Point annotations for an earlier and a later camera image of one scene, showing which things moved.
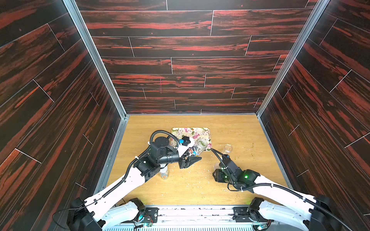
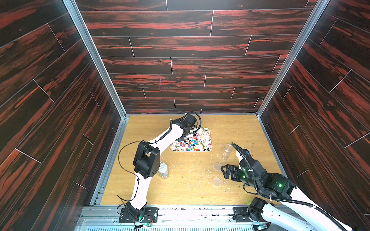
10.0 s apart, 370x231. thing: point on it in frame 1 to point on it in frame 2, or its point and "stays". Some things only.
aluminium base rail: x=191 y=218 stays
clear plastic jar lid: x=216 y=166 stays
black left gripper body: x=181 y=162 to x=182 y=138
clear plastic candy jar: x=228 y=148 stays
